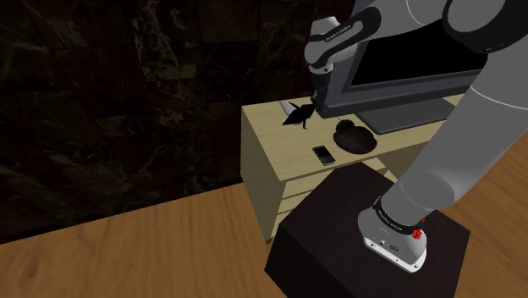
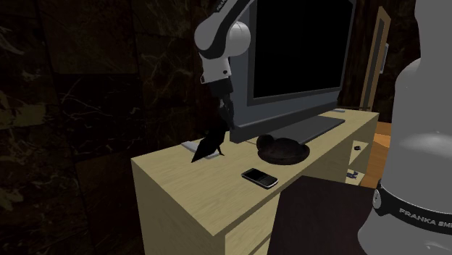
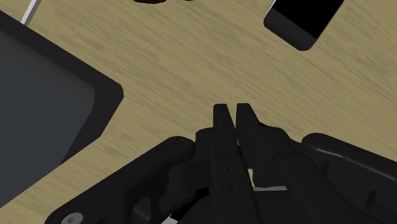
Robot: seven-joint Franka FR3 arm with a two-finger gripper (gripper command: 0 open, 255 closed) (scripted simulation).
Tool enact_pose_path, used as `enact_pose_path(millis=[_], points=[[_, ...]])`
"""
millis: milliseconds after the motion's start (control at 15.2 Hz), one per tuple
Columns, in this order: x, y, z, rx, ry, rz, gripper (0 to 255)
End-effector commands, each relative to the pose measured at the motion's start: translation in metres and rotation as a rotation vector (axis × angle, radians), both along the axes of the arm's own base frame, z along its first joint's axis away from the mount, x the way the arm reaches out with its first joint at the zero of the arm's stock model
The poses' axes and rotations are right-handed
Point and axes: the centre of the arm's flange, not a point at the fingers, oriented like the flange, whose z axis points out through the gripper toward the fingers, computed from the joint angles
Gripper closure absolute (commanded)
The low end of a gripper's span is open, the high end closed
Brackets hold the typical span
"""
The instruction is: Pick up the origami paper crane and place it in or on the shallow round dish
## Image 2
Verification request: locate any black angular figure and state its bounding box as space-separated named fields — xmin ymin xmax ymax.
xmin=191 ymin=121 xmax=230 ymax=164

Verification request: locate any white flat tablet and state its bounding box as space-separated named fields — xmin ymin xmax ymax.
xmin=180 ymin=141 xmax=222 ymax=161

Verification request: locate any dark brown round bowl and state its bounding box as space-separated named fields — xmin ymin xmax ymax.
xmin=256 ymin=134 xmax=311 ymax=166

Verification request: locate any grey flat screen television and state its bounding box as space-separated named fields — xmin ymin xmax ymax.
xmin=228 ymin=0 xmax=358 ymax=146

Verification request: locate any black mobile phone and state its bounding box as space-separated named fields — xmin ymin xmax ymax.
xmin=240 ymin=167 xmax=280 ymax=190

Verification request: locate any light wooden chest of drawers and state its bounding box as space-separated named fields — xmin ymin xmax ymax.
xmin=130 ymin=107 xmax=380 ymax=255

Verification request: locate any wooden framed door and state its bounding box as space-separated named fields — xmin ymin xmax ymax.
xmin=359 ymin=6 xmax=392 ymax=111

